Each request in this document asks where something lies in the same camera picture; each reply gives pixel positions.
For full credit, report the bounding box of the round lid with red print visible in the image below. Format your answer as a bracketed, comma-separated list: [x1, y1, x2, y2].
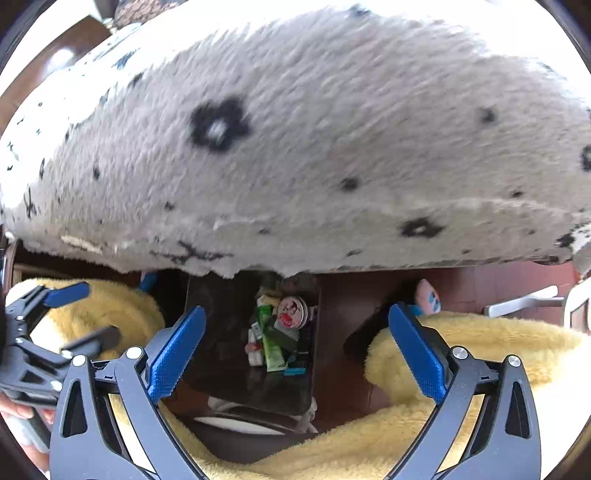
[277, 296, 309, 329]

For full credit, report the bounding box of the black trash bin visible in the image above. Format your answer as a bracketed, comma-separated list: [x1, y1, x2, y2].
[184, 271, 322, 416]

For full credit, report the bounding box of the grey patterned bedsheet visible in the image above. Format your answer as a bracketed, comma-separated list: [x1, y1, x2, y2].
[0, 28, 134, 222]

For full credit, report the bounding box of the yellow fleece garment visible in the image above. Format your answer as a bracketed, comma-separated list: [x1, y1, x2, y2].
[7, 277, 587, 480]

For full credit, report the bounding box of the green stick packet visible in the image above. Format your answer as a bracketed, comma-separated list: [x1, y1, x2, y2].
[259, 307, 287, 372]

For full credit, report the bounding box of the person's left hand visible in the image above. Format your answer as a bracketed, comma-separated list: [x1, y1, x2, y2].
[0, 394, 56, 468]

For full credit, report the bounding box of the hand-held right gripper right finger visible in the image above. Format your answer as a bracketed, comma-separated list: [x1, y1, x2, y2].
[385, 302, 541, 480]

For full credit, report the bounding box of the brown wooden headboard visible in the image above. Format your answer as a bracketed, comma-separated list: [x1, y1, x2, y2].
[0, 14, 114, 112]

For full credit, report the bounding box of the pink blue small toy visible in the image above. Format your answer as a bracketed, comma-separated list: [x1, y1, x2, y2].
[412, 278, 441, 317]

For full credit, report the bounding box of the dark brown slipper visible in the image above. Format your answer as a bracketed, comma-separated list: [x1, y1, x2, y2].
[189, 399, 319, 464]

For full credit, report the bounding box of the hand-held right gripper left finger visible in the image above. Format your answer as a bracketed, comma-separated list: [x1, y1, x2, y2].
[48, 305, 208, 480]

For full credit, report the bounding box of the white furniture frame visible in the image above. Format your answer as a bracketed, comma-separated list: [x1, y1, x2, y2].
[562, 272, 591, 333]

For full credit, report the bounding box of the small white packet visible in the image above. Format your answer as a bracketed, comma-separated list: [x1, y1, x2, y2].
[247, 323, 265, 366]

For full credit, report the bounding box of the white plastic bar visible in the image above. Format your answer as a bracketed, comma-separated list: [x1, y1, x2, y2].
[484, 285, 566, 318]

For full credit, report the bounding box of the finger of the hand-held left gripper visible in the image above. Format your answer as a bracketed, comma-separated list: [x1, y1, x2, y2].
[4, 282, 90, 324]
[16, 325, 122, 393]

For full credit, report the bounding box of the dark green wrapper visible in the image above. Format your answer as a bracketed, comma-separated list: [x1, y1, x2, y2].
[276, 328, 301, 354]

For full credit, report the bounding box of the grey fluffy flower-print blanket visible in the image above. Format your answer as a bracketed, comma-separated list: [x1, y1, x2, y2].
[0, 0, 591, 280]

